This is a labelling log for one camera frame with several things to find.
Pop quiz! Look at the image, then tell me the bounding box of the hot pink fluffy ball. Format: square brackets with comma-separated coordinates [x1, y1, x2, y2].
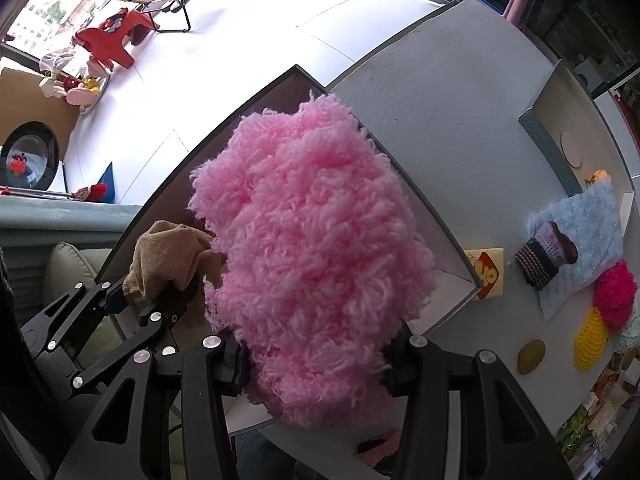
[592, 260, 639, 334]

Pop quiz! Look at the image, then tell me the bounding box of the brown cardboard sheet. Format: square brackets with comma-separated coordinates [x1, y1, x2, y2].
[0, 66, 83, 192]

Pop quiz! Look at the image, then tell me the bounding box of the pile of plush toys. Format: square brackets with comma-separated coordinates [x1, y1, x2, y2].
[39, 46, 109, 112]

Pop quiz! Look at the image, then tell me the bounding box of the grey-rimmed tray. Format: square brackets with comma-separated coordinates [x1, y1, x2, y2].
[518, 59, 634, 197]

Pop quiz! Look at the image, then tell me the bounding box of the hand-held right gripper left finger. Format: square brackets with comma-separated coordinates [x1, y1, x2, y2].
[55, 335, 251, 480]

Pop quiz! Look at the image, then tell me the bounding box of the pale wooden round coaster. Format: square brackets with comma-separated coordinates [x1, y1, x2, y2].
[560, 130, 584, 167]

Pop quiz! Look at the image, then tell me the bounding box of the beige sofa cushion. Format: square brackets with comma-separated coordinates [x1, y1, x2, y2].
[46, 241, 118, 381]

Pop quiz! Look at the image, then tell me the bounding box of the grey storage box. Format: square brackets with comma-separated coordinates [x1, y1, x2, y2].
[94, 64, 479, 436]

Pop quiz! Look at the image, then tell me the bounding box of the purple striped knitted sock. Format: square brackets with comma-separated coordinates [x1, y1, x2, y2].
[514, 220, 579, 292]

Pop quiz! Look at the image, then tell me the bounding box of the light blue blanket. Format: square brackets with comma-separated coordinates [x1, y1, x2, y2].
[527, 177, 629, 322]

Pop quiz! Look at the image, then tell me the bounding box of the brown towel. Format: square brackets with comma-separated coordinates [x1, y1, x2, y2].
[122, 220, 227, 313]

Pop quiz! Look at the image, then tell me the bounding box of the pink fluffy yarn bundle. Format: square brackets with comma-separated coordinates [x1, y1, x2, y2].
[187, 90, 437, 429]

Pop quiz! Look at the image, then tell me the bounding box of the red tasselled toy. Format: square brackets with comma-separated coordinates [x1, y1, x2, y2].
[74, 183, 109, 205]

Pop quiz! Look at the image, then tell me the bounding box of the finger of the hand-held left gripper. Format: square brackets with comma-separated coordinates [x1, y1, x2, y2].
[20, 281, 129, 361]
[65, 279, 204, 403]

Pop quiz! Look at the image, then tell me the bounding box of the yellow tissue packet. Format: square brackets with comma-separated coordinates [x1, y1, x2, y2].
[462, 247, 506, 301]

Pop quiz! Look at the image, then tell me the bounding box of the grey-blue upholstered ledge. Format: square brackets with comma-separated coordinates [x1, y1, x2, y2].
[0, 195, 147, 249]

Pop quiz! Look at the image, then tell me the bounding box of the brown round coaster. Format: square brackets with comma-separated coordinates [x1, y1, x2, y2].
[517, 339, 547, 375]

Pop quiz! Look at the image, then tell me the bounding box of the yellow knitted net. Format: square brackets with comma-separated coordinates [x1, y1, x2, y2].
[572, 305, 612, 372]

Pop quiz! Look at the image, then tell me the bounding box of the blue cloth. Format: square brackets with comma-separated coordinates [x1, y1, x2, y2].
[97, 161, 117, 205]

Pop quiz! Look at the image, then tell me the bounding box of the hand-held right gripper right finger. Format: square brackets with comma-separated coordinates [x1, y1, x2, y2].
[385, 334, 571, 480]

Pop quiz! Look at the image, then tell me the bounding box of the red plastic stool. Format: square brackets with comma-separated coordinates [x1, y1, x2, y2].
[74, 7, 162, 69]

